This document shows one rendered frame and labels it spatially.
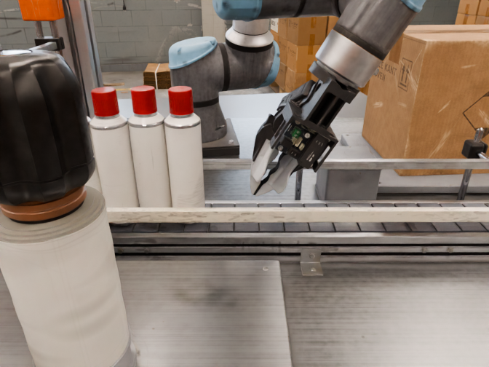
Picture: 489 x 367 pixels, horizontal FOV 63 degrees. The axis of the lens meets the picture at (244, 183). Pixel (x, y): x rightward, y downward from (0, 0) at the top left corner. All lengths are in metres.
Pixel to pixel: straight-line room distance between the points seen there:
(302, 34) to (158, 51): 2.72
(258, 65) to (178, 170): 0.48
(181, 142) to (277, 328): 0.28
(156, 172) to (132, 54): 5.55
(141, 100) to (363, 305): 0.41
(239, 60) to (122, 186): 0.50
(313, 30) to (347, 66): 3.44
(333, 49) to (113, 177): 0.35
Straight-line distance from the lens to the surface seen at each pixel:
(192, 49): 0.96
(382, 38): 0.52
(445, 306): 0.62
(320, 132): 0.52
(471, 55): 0.87
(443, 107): 0.87
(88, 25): 0.74
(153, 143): 0.58
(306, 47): 3.95
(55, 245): 0.31
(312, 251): 0.62
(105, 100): 0.58
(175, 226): 0.63
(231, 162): 0.63
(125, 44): 6.12
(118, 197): 0.62
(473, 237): 0.69
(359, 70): 0.52
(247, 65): 0.99
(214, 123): 1.00
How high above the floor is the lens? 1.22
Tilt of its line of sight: 27 degrees down
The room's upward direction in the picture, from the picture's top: straight up
